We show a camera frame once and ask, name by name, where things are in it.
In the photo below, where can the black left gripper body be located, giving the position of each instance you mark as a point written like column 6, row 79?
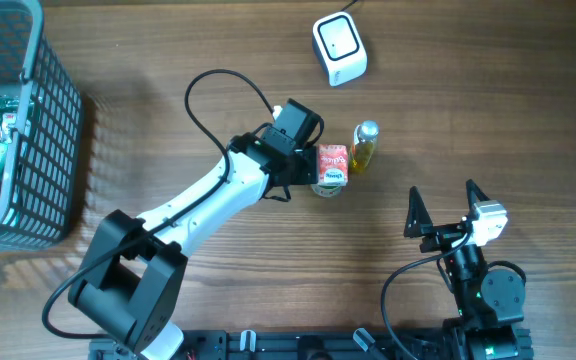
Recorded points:
column 307, row 166

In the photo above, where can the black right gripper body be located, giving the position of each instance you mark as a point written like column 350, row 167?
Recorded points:
column 442, row 238

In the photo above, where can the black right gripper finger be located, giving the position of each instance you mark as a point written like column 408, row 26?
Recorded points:
column 474, row 193
column 418, row 221

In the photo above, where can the green white round can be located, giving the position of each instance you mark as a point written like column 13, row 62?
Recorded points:
column 326, row 190

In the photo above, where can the red juice carton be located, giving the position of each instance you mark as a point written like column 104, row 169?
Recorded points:
column 332, row 165

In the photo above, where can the yellow dish soap bottle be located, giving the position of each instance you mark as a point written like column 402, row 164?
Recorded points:
column 364, row 144

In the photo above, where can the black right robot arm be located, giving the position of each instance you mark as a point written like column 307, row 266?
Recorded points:
column 489, row 295

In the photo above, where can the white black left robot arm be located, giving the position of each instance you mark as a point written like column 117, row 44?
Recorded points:
column 131, row 275

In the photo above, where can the white barcode scanner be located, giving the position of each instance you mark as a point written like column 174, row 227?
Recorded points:
column 339, row 48

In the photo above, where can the grey plastic shopping basket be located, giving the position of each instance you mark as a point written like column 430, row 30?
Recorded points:
column 36, row 193

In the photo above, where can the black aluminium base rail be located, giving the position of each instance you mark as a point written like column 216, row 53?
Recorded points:
column 429, row 343

